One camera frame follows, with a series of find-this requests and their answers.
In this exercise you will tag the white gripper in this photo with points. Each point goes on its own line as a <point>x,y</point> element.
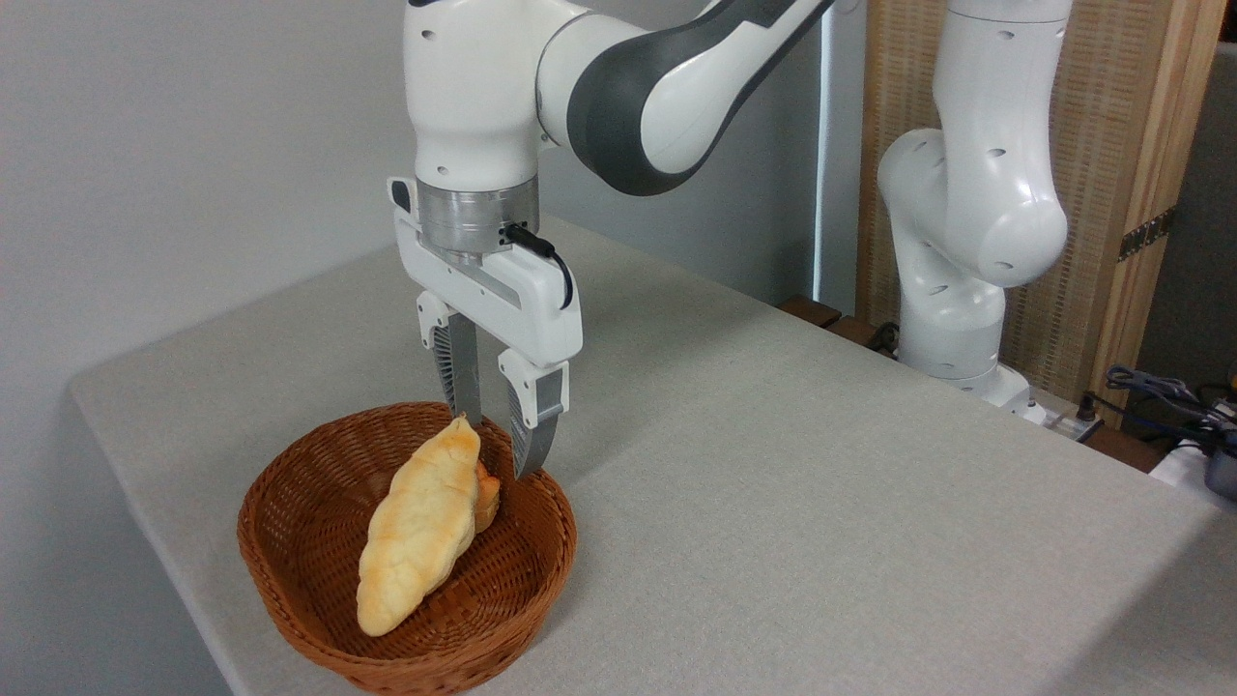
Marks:
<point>527,300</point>

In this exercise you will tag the long pale bread loaf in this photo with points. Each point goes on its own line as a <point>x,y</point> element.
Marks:
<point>420,527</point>

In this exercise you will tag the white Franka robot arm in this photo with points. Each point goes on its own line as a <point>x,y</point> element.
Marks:
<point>464,97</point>

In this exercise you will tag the small round golden bread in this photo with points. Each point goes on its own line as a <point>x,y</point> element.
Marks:
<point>488,498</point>

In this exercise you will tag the brown wicker basket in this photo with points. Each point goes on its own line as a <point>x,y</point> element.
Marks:
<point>309,541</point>

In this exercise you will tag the dark wooden base board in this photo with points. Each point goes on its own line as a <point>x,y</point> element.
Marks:
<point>831,319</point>

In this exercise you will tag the wooden woven folding screen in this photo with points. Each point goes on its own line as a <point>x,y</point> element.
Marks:
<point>1102,145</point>

